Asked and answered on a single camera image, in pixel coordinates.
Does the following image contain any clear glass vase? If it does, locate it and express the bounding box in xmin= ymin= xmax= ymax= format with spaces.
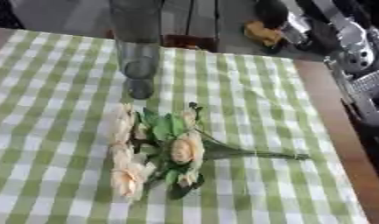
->
xmin=106 ymin=0 xmax=166 ymax=101

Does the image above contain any cream artificial flower bouquet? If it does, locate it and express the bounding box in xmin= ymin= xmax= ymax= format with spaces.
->
xmin=106 ymin=101 xmax=312 ymax=203

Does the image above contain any dark metal chair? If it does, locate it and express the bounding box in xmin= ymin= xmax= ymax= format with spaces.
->
xmin=159 ymin=0 xmax=223 ymax=53

